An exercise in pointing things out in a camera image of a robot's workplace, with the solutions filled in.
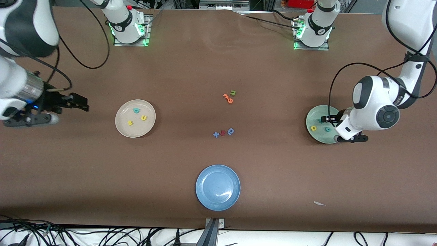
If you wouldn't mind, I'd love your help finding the green plate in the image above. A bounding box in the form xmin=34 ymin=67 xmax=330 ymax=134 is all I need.
xmin=306 ymin=105 xmax=347 ymax=144

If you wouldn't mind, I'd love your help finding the beige plate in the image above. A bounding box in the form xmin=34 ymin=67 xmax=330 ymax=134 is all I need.
xmin=115 ymin=99 xmax=156 ymax=138

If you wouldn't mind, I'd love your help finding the red box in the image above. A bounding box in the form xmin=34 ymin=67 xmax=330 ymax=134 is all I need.
xmin=288 ymin=0 xmax=316 ymax=9

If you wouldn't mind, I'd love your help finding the blue plate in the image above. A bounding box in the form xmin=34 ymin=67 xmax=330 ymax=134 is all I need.
xmin=196 ymin=165 xmax=241 ymax=211

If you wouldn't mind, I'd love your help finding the grey device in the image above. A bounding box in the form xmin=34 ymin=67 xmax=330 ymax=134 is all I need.
xmin=199 ymin=0 xmax=251 ymax=11

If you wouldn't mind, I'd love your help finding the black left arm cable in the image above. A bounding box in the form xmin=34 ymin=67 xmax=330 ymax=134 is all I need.
xmin=328 ymin=0 xmax=437 ymax=118

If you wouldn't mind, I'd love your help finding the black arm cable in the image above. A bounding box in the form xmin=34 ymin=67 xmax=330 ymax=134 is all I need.
xmin=0 ymin=0 xmax=110 ymax=92
xmin=328 ymin=0 xmax=437 ymax=118

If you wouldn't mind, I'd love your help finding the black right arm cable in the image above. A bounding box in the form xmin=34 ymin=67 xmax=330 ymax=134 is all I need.
xmin=0 ymin=0 xmax=110 ymax=92

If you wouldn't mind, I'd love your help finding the black cable on table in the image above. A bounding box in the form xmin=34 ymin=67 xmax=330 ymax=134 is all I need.
xmin=239 ymin=14 xmax=301 ymax=29

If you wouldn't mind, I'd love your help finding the looped black floor cable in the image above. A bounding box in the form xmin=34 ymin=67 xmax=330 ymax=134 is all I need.
xmin=353 ymin=232 xmax=369 ymax=246

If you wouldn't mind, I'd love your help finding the thick black floor cable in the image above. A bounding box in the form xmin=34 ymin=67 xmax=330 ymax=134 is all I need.
xmin=0 ymin=215 xmax=55 ymax=246

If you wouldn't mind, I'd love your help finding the metal table edge bracket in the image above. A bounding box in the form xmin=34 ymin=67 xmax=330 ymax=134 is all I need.
xmin=205 ymin=218 xmax=225 ymax=246

